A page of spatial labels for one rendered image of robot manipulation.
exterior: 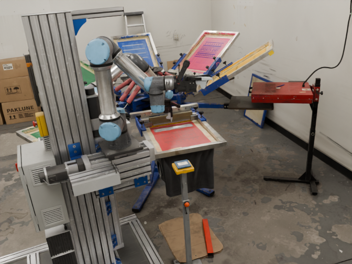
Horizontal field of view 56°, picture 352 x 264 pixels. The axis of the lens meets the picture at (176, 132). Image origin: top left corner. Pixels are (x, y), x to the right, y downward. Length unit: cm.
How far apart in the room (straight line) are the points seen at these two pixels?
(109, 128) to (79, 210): 75
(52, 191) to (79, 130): 41
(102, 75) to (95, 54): 11
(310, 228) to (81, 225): 206
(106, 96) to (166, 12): 546
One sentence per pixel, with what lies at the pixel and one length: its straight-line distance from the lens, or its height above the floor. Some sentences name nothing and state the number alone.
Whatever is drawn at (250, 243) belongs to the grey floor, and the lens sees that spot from 316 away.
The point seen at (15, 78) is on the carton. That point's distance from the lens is 667.
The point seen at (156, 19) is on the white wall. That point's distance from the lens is 708.
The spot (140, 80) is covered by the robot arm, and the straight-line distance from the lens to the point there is 185.
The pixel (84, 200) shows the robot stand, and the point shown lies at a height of 86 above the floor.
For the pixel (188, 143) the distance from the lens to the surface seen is 268.
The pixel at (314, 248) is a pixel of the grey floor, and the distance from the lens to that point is 322.
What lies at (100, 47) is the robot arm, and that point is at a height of 187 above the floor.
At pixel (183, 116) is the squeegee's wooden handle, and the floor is 103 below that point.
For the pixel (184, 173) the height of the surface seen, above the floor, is 90.
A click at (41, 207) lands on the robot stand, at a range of 224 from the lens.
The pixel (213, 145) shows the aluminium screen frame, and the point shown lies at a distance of 258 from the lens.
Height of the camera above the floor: 210
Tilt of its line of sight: 23 degrees down
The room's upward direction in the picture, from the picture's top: 4 degrees counter-clockwise
